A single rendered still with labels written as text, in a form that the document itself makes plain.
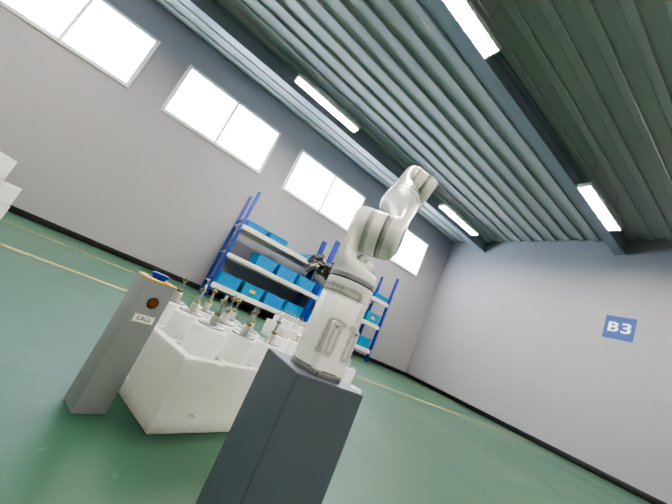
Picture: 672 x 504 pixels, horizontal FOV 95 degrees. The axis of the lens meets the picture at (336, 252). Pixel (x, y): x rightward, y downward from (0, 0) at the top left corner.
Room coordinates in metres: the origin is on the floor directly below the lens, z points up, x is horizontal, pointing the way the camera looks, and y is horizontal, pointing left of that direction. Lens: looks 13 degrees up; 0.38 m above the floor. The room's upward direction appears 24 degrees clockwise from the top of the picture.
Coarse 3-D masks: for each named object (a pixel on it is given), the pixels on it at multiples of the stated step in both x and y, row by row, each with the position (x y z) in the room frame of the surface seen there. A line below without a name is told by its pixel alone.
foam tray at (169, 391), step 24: (168, 336) 0.91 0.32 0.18; (144, 360) 0.89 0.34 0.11; (168, 360) 0.83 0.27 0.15; (192, 360) 0.81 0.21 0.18; (216, 360) 0.88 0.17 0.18; (144, 384) 0.86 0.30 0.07; (168, 384) 0.80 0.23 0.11; (192, 384) 0.83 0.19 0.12; (216, 384) 0.89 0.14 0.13; (240, 384) 0.95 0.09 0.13; (144, 408) 0.83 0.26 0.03; (168, 408) 0.81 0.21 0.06; (192, 408) 0.86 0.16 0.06; (216, 408) 0.91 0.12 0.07; (168, 432) 0.83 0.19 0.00; (192, 432) 0.89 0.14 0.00
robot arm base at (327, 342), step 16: (336, 288) 0.55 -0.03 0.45; (352, 288) 0.54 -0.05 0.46; (320, 304) 0.56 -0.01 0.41; (336, 304) 0.55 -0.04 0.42; (352, 304) 0.55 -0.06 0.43; (368, 304) 0.58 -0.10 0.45; (320, 320) 0.55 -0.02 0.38; (336, 320) 0.54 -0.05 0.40; (352, 320) 0.55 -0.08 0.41; (304, 336) 0.57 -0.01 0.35; (320, 336) 0.55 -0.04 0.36; (336, 336) 0.54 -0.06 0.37; (352, 336) 0.56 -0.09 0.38; (304, 352) 0.56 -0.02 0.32; (320, 352) 0.54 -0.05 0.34; (336, 352) 0.55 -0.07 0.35; (304, 368) 0.55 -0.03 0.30; (320, 368) 0.54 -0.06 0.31; (336, 368) 0.56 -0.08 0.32
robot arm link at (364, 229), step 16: (368, 208) 0.56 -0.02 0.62; (352, 224) 0.56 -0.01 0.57; (368, 224) 0.55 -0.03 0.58; (352, 240) 0.56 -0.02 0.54; (368, 240) 0.56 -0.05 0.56; (352, 256) 0.55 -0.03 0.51; (336, 272) 0.56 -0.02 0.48; (352, 272) 0.55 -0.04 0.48; (368, 272) 0.55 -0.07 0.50; (368, 288) 0.56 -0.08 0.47
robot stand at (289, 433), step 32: (256, 384) 0.60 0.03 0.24; (288, 384) 0.51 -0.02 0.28; (320, 384) 0.52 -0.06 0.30; (256, 416) 0.55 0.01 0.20; (288, 416) 0.50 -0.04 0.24; (320, 416) 0.53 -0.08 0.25; (352, 416) 0.56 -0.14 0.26; (224, 448) 0.61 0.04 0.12; (256, 448) 0.52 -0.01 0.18; (288, 448) 0.51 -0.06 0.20; (320, 448) 0.54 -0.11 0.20; (224, 480) 0.56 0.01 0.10; (256, 480) 0.50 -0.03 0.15; (288, 480) 0.52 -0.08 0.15; (320, 480) 0.55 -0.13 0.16
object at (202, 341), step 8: (192, 328) 0.87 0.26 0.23; (200, 328) 0.85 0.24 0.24; (208, 328) 0.86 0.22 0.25; (192, 336) 0.86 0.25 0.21; (200, 336) 0.85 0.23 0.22; (208, 336) 0.86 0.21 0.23; (216, 336) 0.87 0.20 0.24; (224, 336) 0.89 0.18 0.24; (184, 344) 0.87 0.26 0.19; (192, 344) 0.85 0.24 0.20; (200, 344) 0.85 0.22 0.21; (208, 344) 0.86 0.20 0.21; (216, 344) 0.88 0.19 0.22; (192, 352) 0.85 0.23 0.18; (200, 352) 0.86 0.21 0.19; (208, 352) 0.87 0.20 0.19; (216, 352) 0.89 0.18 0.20
